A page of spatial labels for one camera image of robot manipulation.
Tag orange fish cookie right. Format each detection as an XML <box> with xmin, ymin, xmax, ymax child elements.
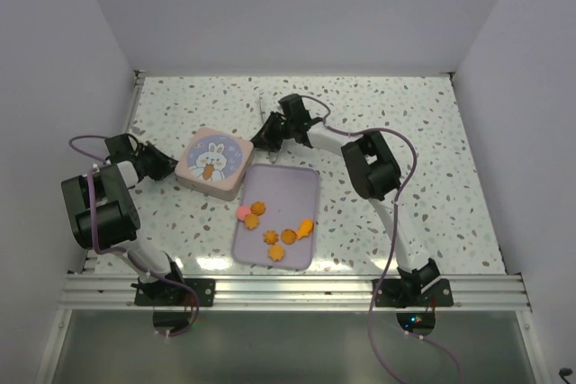
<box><xmin>296</xmin><ymin>219</ymin><xmax>314</xmax><ymax>239</ymax></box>

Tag orange leaf cookie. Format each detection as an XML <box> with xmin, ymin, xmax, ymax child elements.
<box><xmin>268</xmin><ymin>244</ymin><xmax>285</xmax><ymax>262</ymax></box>
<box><xmin>244</xmin><ymin>214</ymin><xmax>259</xmax><ymax>230</ymax></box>

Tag aluminium front rail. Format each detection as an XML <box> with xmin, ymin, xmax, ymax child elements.
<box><xmin>58</xmin><ymin>274</ymin><xmax>531</xmax><ymax>313</ymax></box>

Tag orange swirl cookie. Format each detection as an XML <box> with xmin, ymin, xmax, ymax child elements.
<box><xmin>250</xmin><ymin>201</ymin><xmax>266</xmax><ymax>216</ymax></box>

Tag orange leaf cookie left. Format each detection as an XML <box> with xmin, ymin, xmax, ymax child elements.
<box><xmin>244</xmin><ymin>214</ymin><xmax>259</xmax><ymax>230</ymax></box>

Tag purple cable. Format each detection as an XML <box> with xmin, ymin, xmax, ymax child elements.
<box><xmin>300</xmin><ymin>94</ymin><xmax>464</xmax><ymax>384</ymax></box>
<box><xmin>67</xmin><ymin>134</ymin><xmax>201</xmax><ymax>338</ymax></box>

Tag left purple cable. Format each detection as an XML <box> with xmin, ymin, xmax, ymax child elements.
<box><xmin>67</xmin><ymin>134</ymin><xmax>201</xmax><ymax>338</ymax></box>

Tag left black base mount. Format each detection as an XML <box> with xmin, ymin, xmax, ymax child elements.
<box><xmin>131</xmin><ymin>278</ymin><xmax>215</xmax><ymax>307</ymax></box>

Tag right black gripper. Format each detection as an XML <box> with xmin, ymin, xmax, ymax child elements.
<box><xmin>247</xmin><ymin>112</ymin><xmax>294</xmax><ymax>151</ymax></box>

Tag orange leaf cookie bottom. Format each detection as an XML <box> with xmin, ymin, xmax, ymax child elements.
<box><xmin>268</xmin><ymin>244</ymin><xmax>285</xmax><ymax>262</ymax></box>

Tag pink sandwich cookie left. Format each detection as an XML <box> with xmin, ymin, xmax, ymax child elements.
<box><xmin>236</xmin><ymin>206</ymin><xmax>251</xmax><ymax>221</ymax></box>

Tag orange rosette cookie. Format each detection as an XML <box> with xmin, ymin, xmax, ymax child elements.
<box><xmin>263</xmin><ymin>230</ymin><xmax>279</xmax><ymax>246</ymax></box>

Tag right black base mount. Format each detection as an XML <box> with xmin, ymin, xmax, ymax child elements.
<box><xmin>372</xmin><ymin>258</ymin><xmax>455</xmax><ymax>308</ymax></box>

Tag lavender plastic tray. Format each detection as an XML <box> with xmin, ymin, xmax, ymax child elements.
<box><xmin>231</xmin><ymin>164</ymin><xmax>320</xmax><ymax>271</ymax></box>

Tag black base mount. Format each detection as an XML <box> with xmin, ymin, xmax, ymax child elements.
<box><xmin>131</xmin><ymin>278</ymin><xmax>215</xmax><ymax>307</ymax></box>
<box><xmin>372</xmin><ymin>258</ymin><xmax>455</xmax><ymax>308</ymax></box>

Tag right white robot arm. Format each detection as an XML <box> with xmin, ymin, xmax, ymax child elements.
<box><xmin>251</xmin><ymin>94</ymin><xmax>440</xmax><ymax>306</ymax></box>

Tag cookie tin with liners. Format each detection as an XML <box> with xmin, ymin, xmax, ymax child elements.
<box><xmin>175</xmin><ymin>173</ymin><xmax>245</xmax><ymax>201</ymax></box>

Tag orange chip cookie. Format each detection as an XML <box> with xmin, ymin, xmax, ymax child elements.
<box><xmin>280</xmin><ymin>228</ymin><xmax>298</xmax><ymax>245</ymax></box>

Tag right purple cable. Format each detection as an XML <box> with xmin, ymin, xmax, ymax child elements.
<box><xmin>300</xmin><ymin>94</ymin><xmax>464</xmax><ymax>384</ymax></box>

